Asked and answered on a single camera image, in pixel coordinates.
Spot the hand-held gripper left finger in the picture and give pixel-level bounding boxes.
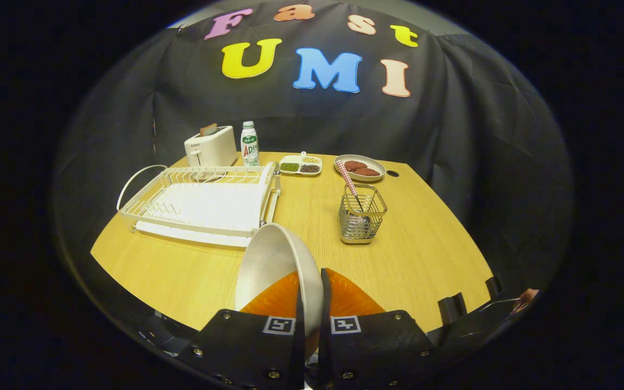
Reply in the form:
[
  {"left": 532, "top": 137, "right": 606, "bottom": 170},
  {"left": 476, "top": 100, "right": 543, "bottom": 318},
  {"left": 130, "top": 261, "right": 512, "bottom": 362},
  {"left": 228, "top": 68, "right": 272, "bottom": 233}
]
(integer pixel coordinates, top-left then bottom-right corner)
[{"left": 177, "top": 271, "right": 306, "bottom": 390}]

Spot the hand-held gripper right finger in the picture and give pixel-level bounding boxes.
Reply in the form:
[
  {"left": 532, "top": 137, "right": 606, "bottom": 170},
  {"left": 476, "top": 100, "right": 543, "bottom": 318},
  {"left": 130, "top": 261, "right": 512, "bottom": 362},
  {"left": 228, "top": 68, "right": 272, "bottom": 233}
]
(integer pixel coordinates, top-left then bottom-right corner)
[{"left": 318, "top": 268, "right": 437, "bottom": 390}]

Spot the metal wire basket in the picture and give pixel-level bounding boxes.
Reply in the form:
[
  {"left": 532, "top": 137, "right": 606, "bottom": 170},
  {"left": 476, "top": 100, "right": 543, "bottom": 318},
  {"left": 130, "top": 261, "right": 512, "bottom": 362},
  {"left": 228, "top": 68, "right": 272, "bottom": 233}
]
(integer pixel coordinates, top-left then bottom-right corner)
[{"left": 339, "top": 184, "right": 388, "bottom": 244}]

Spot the white wire dish rack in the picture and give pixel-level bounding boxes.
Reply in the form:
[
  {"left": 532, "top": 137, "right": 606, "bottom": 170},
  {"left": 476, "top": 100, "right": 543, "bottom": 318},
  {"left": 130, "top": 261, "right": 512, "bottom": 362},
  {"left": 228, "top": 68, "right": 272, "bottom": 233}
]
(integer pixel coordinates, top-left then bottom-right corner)
[{"left": 116, "top": 161, "right": 282, "bottom": 249}]

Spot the spoon with red checked handle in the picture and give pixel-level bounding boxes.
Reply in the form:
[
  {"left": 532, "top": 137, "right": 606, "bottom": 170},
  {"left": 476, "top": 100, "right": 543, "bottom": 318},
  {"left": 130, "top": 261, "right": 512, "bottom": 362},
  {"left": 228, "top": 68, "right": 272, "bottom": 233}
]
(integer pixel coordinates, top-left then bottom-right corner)
[{"left": 336, "top": 160, "right": 369, "bottom": 223}]

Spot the beige plate with meat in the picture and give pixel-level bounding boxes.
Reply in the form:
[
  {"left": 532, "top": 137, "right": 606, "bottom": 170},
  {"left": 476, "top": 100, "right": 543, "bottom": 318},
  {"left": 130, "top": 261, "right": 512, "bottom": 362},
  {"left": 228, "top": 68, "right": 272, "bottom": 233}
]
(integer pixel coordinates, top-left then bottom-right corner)
[{"left": 334, "top": 154, "right": 387, "bottom": 182}]

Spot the white divided tray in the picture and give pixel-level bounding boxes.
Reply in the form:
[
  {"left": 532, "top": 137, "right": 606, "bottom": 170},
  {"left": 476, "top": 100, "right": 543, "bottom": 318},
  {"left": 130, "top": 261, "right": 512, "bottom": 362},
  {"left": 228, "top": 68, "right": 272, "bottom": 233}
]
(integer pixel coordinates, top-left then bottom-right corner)
[{"left": 279, "top": 152, "right": 323, "bottom": 176}]

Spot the white bottle with green label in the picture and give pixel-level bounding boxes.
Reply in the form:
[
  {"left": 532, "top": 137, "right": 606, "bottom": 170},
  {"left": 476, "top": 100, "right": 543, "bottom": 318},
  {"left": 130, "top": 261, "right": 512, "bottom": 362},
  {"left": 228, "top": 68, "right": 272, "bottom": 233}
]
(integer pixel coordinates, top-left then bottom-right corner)
[{"left": 241, "top": 121, "right": 260, "bottom": 166}]

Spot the white toaster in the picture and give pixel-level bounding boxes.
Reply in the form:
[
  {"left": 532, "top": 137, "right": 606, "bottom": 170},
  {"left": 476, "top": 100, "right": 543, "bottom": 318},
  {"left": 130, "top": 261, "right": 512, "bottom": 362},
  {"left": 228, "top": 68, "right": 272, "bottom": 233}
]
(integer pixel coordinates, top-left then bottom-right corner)
[{"left": 184, "top": 126, "right": 237, "bottom": 167}]

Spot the black backdrop cloth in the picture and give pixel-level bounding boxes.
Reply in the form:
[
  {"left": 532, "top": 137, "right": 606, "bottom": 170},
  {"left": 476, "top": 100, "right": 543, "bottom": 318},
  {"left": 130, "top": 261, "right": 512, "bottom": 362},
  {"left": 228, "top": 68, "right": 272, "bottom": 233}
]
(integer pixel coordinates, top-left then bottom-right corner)
[{"left": 52, "top": 0, "right": 573, "bottom": 304}]

